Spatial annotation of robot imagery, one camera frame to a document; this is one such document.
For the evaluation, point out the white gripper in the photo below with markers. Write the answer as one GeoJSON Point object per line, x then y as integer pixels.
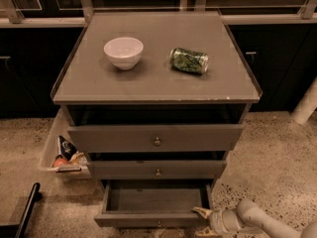
{"type": "Point", "coordinates": [216, 221]}

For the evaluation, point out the grey bottom drawer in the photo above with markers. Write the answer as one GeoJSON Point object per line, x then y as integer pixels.
{"type": "Point", "coordinates": [154, 203]}

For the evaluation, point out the grey drawer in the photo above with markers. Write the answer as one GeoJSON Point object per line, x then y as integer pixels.
{"type": "Point", "coordinates": [156, 169]}
{"type": "Point", "coordinates": [155, 138]}
{"type": "Point", "coordinates": [154, 203]}

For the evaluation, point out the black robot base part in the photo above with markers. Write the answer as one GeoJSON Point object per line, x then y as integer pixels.
{"type": "Point", "coordinates": [17, 227]}

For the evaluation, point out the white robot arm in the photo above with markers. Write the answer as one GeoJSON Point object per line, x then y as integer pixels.
{"type": "Point", "coordinates": [248, 217]}

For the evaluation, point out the grey middle drawer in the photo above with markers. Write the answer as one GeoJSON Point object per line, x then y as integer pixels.
{"type": "Point", "coordinates": [156, 169]}

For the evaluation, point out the grey top drawer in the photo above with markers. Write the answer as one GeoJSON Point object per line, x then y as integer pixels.
{"type": "Point", "coordinates": [155, 138]}

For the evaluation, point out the grey drawer cabinet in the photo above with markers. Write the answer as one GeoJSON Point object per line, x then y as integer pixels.
{"type": "Point", "coordinates": [93, 91]}

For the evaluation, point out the white table leg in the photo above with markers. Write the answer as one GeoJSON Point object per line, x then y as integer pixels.
{"type": "Point", "coordinates": [306, 105]}

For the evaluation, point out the red round fruit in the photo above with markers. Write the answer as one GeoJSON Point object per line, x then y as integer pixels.
{"type": "Point", "coordinates": [59, 162]}

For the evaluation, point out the clear plastic bin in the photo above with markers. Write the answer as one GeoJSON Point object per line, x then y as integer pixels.
{"type": "Point", "coordinates": [51, 150]}

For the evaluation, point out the dark snack bag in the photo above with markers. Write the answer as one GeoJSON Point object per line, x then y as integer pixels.
{"type": "Point", "coordinates": [65, 148]}

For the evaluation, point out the green soda can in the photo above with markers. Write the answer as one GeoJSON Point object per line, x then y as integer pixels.
{"type": "Point", "coordinates": [188, 60]}

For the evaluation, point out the white ceramic bowl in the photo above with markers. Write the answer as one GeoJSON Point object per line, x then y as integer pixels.
{"type": "Point", "coordinates": [124, 52]}

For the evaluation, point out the metal shelf rail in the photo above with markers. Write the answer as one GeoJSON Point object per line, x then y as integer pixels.
{"type": "Point", "coordinates": [77, 22]}

